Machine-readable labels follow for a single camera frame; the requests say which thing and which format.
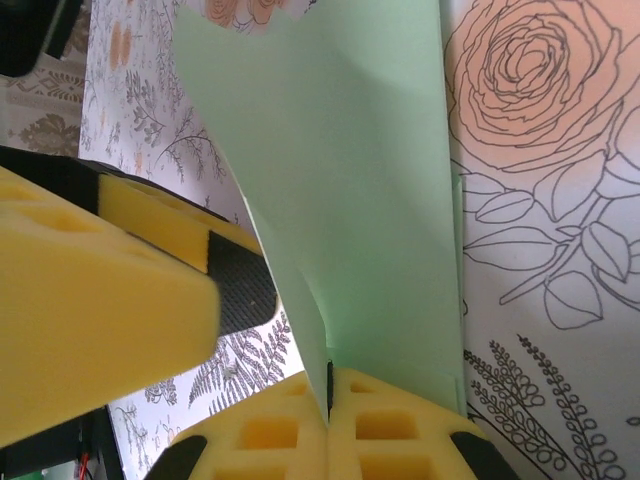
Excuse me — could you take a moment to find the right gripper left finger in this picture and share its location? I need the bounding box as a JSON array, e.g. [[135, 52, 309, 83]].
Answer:
[[144, 369, 332, 480]]

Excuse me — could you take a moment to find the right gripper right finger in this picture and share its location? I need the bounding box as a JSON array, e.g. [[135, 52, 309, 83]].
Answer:
[[326, 360, 524, 480]]

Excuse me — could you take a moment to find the light green paper sheet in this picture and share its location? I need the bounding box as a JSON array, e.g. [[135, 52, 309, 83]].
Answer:
[[172, 0, 470, 419]]

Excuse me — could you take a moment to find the floral table cover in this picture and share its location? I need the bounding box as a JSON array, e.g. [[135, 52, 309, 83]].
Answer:
[[79, 0, 640, 480]]

